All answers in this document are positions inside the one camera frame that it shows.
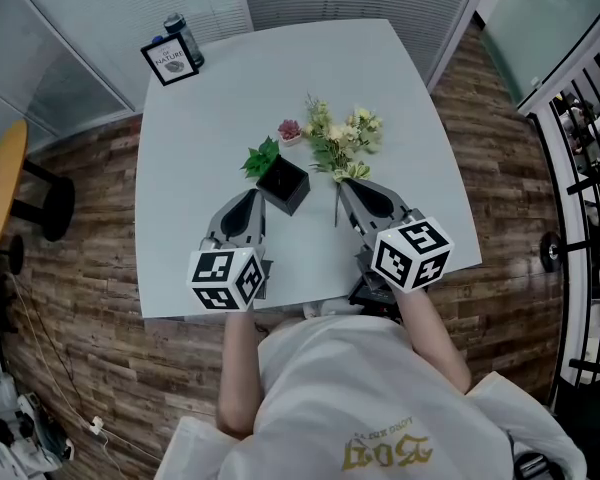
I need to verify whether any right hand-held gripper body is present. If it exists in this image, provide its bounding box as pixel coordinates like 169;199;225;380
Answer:
354;209;455;294

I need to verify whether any black square vase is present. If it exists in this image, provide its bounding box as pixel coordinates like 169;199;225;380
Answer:
255;153;311;218

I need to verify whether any round wooden table black base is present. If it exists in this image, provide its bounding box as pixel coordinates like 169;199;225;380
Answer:
0;119;76;257

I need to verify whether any artificial flower bouquet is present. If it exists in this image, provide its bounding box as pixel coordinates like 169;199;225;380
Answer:
302;92;385;228

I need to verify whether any person's right forearm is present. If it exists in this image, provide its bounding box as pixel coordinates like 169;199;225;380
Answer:
389;287;474;394

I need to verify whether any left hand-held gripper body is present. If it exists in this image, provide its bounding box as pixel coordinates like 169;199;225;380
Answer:
187;227;276;313

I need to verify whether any black round floor stand base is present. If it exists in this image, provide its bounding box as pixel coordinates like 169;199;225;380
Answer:
7;234;26;277

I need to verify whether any black round disc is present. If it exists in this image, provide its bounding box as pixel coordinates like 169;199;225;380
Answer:
540;231;564;273

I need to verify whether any small variegated leaf plant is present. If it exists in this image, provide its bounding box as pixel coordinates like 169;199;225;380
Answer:
332;161;372;184

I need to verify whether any dark water bottle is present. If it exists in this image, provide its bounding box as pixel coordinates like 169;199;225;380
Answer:
162;11;206;69

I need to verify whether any black framed picture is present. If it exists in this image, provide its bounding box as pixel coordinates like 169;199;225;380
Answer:
139;33;201;88

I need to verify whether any person's left forearm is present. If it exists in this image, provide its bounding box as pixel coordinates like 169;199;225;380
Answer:
215;310;266;439

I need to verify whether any black device at waist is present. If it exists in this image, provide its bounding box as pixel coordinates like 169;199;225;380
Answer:
348;272;406;325

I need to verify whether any pink succulent in white pot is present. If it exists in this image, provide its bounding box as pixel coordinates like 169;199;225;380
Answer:
277;118;304;148

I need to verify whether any small green leafy plant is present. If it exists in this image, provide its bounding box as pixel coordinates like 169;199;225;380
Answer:
239;136;281;182

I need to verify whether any white and grey equipment pile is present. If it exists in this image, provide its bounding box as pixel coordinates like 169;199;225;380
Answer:
0;372;76;474

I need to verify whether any person's white t-shirt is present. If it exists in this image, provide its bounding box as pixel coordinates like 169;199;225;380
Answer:
167;315;589;480

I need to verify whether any black metal railing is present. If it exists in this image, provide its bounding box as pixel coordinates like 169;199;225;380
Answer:
524;52;600;409

